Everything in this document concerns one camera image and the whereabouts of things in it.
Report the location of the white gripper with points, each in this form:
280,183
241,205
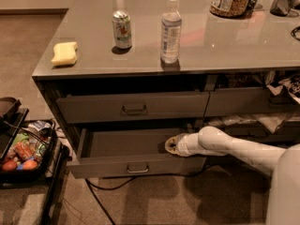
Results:
182,144

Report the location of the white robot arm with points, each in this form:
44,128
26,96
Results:
283,164

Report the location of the grey drawer cabinet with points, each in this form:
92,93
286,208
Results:
215,53

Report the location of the plastic bags in drawer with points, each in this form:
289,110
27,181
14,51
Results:
272,121

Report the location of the clear water bottle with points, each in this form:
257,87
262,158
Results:
171,24

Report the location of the black white patterned bag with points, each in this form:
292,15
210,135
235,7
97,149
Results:
290,84

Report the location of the green soda can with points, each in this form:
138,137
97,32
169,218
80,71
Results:
121,29

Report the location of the yellow sponge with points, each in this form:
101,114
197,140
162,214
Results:
64,54

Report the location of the black basket of groceries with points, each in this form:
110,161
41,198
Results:
26,150

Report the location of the dark glass container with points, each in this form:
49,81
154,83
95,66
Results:
283,7

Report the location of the black cart frame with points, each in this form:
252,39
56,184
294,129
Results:
37,202

